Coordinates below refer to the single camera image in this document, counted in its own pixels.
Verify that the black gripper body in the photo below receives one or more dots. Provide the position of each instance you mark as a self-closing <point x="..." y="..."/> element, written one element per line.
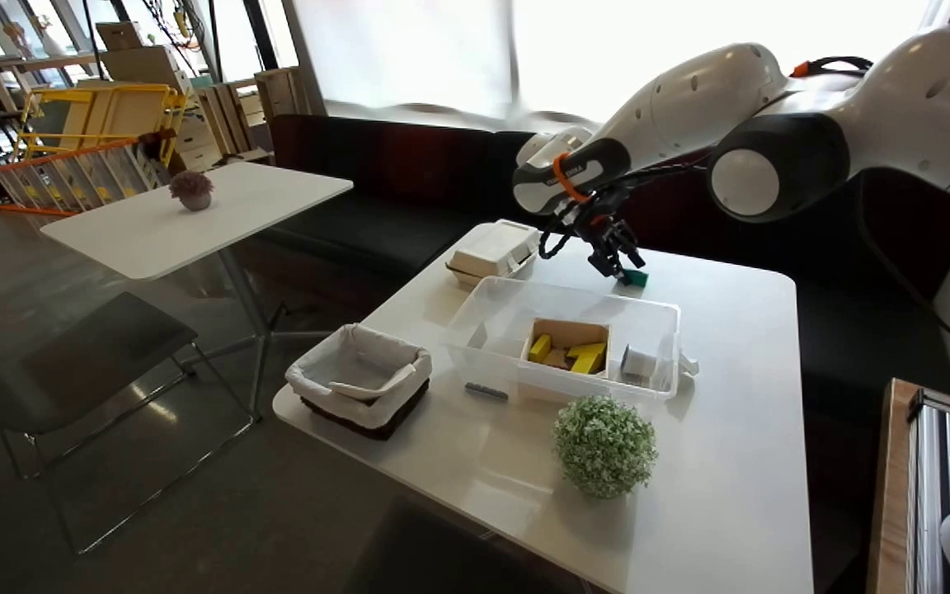
<point x="609" y="229"/>

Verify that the green block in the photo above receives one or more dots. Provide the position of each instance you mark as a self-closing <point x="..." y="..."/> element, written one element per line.
<point x="634" y="277"/>

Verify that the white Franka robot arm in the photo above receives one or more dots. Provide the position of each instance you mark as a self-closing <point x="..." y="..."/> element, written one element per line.
<point x="826" y="119"/>

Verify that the yellow block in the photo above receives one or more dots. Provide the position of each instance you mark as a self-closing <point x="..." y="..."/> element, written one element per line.
<point x="587" y="357"/>
<point x="538" y="346"/>

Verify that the white square bowl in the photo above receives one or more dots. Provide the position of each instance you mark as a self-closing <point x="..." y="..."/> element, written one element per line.
<point x="559" y="383"/>

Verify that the small white cube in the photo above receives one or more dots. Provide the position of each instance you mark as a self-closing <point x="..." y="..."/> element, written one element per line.
<point x="639" y="368"/>

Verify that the clear plastic bin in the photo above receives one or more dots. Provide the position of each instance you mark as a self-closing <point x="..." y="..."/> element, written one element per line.
<point x="485" y="332"/>

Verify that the green faux plant ball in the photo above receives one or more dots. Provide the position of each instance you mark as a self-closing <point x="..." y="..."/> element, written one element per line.
<point x="606" y="445"/>

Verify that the black bench sofa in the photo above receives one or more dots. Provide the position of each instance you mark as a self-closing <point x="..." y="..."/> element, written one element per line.
<point x="386" y="175"/>

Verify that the white window curtain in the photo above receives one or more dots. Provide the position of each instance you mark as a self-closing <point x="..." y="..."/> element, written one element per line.
<point x="442" y="55"/>

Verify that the black tray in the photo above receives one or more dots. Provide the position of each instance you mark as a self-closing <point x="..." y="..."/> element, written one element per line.
<point x="405" y="414"/>

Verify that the white basket grey liner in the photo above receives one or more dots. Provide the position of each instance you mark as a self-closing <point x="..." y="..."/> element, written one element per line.
<point x="360" y="368"/>

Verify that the wooden base board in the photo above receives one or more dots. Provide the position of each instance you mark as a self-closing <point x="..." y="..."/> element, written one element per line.
<point x="895" y="496"/>

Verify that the wooden crates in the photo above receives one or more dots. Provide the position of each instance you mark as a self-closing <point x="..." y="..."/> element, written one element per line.
<point x="266" y="103"/>

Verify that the white side table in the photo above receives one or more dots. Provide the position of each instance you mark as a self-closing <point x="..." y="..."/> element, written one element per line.
<point x="189" y="231"/>

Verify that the small brown potted plant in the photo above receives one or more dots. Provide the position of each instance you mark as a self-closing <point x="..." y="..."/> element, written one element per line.
<point x="194" y="188"/>

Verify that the yellow cart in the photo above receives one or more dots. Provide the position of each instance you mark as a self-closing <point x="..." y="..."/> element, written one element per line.
<point x="100" y="117"/>

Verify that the orange ladder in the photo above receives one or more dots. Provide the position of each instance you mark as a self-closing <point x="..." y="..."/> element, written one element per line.
<point x="66" y="184"/>

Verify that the black folding chair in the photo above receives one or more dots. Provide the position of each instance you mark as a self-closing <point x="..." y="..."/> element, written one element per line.
<point x="66" y="364"/>

